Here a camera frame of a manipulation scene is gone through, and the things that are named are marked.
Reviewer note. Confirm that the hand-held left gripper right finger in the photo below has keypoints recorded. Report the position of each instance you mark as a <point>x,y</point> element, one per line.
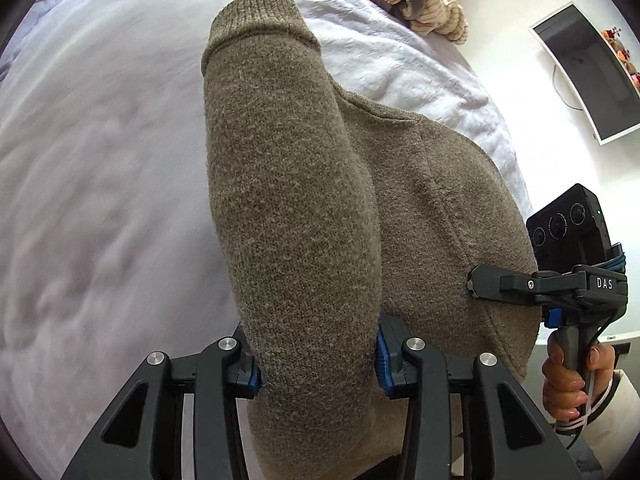
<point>382,360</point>

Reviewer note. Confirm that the person's right hand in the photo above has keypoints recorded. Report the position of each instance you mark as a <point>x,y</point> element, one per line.
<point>562,390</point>

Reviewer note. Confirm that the white framed wall television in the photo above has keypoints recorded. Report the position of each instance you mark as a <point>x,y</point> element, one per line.
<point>590,70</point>

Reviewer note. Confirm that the person's right forearm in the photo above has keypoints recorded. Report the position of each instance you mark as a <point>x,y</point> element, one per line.
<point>612,425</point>

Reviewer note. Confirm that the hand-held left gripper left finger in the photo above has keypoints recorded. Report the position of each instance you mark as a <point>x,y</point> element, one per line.
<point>252,379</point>

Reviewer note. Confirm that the beige striped plush blanket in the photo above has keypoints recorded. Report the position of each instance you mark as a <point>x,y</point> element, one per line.
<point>430,5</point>

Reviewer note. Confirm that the brown knit sweater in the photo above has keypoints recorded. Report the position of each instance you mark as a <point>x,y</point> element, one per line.
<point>290,210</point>

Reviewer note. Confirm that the lavender fleece blanket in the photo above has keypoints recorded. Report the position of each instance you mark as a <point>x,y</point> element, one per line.
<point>100,160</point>

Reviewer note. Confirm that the orange flower decoration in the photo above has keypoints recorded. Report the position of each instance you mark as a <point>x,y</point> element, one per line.
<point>625,55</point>

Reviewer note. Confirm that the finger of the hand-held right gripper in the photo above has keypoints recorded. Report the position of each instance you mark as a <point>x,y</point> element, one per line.
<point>515,282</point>

